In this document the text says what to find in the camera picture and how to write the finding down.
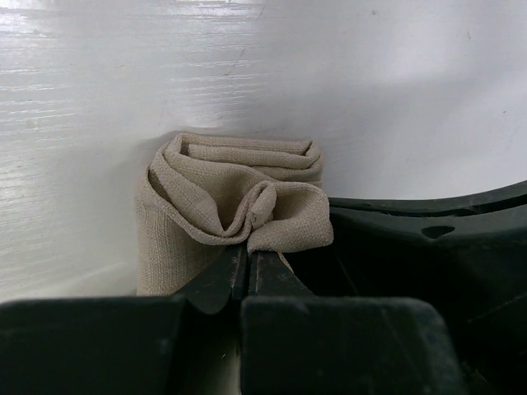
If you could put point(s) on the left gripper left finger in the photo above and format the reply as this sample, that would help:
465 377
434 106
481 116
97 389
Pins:
185 343

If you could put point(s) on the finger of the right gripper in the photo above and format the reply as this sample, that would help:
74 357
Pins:
466 256

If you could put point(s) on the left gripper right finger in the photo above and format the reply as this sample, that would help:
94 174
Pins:
294 342

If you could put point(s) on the beige cloth napkin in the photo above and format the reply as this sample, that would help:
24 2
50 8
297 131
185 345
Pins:
201 194

